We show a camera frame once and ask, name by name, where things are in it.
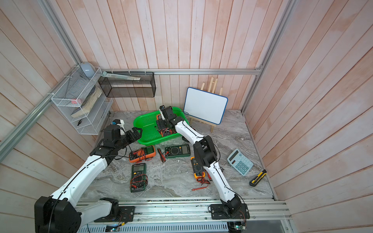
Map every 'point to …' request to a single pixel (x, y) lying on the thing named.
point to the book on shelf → (89, 103)
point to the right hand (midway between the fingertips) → (162, 121)
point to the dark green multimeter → (139, 179)
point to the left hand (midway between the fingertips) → (138, 134)
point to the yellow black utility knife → (256, 180)
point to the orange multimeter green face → (142, 153)
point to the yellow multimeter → (198, 169)
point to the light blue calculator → (240, 162)
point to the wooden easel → (214, 84)
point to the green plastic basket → (149, 134)
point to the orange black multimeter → (165, 132)
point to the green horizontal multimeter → (178, 151)
